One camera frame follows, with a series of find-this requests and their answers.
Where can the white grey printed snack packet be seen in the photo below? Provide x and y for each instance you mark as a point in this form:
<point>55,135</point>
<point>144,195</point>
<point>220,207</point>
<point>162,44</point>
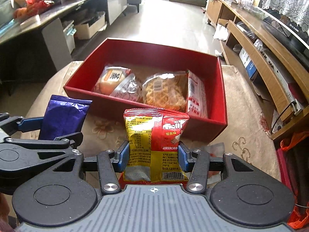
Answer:
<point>129,89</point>

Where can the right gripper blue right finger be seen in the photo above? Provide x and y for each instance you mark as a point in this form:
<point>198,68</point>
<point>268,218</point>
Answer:
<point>185,158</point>

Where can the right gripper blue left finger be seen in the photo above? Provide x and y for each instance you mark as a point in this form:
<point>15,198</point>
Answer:
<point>121,157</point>

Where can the wooden TV cabinet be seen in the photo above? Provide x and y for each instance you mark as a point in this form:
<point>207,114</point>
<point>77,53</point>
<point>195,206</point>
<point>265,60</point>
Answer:
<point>284,76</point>

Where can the red yellow Trolli candy bag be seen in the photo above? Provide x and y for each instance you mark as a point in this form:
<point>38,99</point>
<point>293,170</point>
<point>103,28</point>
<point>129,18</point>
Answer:
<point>154,135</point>

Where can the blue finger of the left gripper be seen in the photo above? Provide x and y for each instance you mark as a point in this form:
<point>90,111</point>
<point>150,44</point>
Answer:
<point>30,124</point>

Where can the red white snack packet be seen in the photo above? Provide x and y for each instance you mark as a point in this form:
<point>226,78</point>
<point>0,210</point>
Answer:
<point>196,96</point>

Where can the red cardboard box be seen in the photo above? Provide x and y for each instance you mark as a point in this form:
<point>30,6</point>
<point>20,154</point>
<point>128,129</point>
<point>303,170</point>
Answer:
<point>145,60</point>

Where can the orange bread snack packet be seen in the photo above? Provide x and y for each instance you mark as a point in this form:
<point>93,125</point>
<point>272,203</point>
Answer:
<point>110,78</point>

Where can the dark marble coffee table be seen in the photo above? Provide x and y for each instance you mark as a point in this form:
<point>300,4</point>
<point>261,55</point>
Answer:
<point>35,53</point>

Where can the clear bag yellow crispy snack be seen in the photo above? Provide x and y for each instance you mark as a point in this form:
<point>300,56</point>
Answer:
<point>166,90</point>

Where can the cardboard box under table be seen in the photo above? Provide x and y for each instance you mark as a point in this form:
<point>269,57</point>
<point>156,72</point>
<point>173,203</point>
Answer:
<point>90,26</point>

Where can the blue foil snack bag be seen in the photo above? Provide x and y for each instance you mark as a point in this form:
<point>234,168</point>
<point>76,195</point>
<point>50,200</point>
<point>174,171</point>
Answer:
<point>63,116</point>

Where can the white blue box on shelf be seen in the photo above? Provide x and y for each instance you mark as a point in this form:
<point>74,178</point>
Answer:
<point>248,63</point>

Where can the orange plastic bag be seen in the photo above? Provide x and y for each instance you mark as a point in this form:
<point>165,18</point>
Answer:
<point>295,166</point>

